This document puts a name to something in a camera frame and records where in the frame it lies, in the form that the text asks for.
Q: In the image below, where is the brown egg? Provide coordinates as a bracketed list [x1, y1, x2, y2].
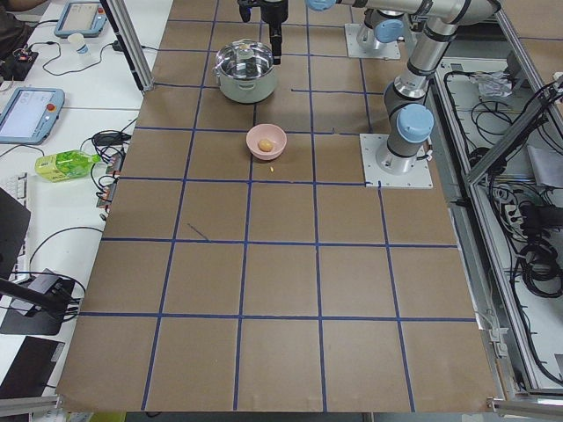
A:
[258, 138, 274, 152]

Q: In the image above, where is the glass pot lid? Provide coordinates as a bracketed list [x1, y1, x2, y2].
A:
[215, 39, 274, 80]

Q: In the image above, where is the white cooking pot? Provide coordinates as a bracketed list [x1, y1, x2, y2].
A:
[214, 39, 278, 104]

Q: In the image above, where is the pink bowl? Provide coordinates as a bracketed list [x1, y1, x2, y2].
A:
[245, 124, 287, 161]

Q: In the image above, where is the upper blue teach pendant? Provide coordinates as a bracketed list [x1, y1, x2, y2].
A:
[54, 1, 107, 39]

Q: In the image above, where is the blue teach pendant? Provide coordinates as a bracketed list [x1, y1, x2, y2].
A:
[1, 87, 65, 146]
[54, 1, 107, 39]

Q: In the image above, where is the paper cup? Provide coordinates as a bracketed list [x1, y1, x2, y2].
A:
[67, 33, 90, 56]

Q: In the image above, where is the lower blue teach pendant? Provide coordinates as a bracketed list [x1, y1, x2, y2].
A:
[1, 87, 65, 146]

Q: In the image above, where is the white keyboard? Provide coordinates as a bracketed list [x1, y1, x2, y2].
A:
[1, 172, 29, 209]

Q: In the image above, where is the black monitor stand base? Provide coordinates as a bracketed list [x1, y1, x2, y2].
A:
[1, 307, 65, 336]

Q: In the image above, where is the aluminium frame post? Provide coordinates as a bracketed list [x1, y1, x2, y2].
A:
[100, 0, 154, 92]

